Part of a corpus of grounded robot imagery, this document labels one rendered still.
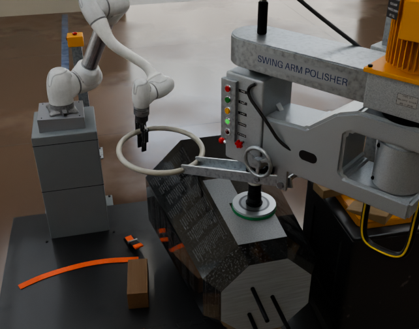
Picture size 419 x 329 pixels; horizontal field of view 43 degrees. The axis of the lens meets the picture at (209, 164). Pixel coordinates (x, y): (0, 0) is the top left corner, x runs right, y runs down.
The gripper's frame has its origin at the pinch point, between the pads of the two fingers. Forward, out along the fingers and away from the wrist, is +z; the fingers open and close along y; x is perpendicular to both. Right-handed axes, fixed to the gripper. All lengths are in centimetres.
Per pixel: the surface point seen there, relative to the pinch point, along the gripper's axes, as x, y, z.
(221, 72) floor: 230, -233, 98
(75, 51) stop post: 17, -142, -1
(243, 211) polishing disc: 7, 89, -9
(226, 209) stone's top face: 4, 80, -6
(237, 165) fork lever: 17, 69, -21
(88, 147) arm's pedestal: -19.6, -35.7, 16.2
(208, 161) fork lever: 12, 51, -14
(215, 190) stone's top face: 9, 63, -4
